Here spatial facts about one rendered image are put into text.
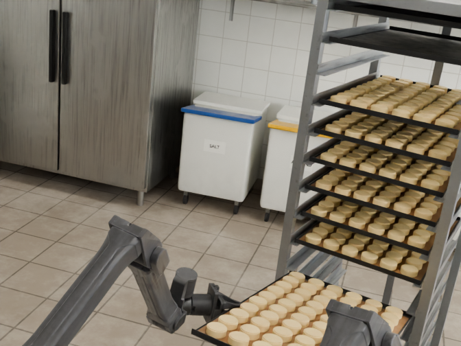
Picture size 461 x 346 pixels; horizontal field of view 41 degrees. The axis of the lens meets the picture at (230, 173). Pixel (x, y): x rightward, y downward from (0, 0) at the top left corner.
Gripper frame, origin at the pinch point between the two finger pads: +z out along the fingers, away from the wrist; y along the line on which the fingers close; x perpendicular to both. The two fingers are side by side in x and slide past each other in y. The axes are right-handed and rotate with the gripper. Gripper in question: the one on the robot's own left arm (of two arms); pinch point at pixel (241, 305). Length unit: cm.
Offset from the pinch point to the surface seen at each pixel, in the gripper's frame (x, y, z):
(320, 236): -24.0, -12.8, 32.0
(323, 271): -54, 12, 53
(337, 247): -17.9, -11.8, 35.1
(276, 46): -316, -61, 116
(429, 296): 7, -8, 53
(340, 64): -33, -66, 30
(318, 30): -20, -75, 15
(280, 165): -252, 19, 112
